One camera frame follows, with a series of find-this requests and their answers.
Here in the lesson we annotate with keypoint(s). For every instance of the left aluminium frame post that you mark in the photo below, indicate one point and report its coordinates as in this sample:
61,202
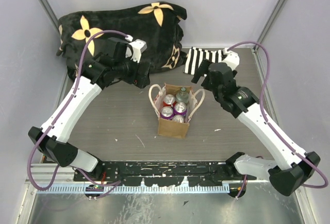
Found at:
42,0

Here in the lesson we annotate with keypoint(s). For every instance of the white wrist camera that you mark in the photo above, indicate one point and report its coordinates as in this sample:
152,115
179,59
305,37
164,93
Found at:
135,48
231,58

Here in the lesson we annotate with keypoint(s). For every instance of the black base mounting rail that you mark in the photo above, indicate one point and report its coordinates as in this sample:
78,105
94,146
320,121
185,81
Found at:
166,173

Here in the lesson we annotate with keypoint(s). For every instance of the right aluminium frame post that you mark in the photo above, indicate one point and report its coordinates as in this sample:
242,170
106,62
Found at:
271,20

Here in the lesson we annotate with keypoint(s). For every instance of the jute canvas tote bag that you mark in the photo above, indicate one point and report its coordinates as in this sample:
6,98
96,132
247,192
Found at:
168,127

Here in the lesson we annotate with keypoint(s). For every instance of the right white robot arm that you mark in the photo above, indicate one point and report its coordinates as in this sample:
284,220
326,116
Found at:
291,165

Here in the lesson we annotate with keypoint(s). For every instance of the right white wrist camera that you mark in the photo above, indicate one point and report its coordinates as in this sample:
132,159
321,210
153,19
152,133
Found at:
231,58

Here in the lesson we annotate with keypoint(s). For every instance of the aluminium frame post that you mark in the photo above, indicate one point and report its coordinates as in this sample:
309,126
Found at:
271,20
42,0

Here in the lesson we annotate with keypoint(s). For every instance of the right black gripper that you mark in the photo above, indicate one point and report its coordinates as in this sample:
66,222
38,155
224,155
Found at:
203,68

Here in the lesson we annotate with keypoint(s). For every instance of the black white striped cloth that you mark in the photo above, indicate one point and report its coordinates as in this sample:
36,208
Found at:
195,56

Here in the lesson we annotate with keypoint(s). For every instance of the black floral plush blanket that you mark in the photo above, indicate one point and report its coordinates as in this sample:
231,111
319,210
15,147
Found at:
156,23

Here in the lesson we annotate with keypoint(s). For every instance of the clear glass green-cap bottle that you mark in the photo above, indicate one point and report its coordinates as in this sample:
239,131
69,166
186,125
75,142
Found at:
182,95

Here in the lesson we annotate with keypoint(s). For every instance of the purple soda can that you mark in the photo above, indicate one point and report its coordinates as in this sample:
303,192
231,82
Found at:
180,109
167,113

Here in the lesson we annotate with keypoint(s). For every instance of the red cola can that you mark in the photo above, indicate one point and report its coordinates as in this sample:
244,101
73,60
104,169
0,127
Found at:
169,100
178,118

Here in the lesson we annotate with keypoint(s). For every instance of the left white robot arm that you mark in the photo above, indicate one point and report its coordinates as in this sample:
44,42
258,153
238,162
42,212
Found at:
52,137

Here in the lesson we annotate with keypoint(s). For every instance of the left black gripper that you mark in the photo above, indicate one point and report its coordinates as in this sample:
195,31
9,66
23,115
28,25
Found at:
138,79

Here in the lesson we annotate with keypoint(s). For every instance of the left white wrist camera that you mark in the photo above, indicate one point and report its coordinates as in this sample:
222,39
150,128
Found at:
135,48

